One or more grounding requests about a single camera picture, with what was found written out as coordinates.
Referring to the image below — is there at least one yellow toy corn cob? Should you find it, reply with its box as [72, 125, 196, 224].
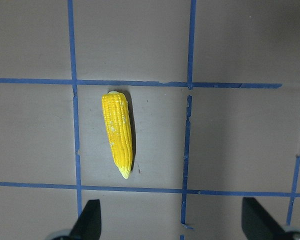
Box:
[101, 91, 133, 180]

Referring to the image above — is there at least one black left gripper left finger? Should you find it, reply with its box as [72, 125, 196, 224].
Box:
[69, 199, 101, 240]

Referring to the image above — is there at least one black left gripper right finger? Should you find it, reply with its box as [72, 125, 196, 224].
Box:
[241, 197, 290, 240]

